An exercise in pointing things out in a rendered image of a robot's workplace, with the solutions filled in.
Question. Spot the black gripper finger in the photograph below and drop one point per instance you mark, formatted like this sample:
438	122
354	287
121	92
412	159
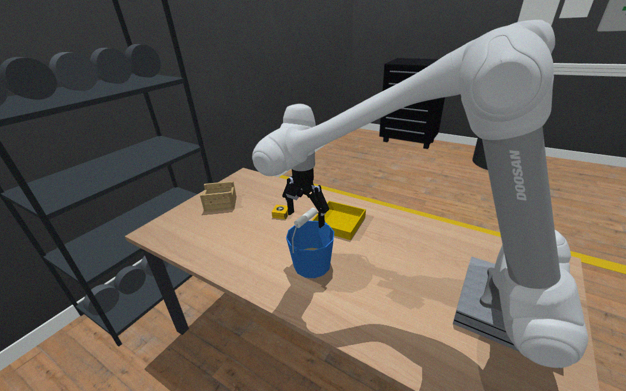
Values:
289	201
319	201

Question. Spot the wooden crate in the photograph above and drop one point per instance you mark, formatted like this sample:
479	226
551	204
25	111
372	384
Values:
218	196

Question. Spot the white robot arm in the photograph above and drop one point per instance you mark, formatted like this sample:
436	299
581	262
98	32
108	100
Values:
505	78

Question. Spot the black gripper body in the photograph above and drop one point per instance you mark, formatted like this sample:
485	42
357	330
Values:
304	177

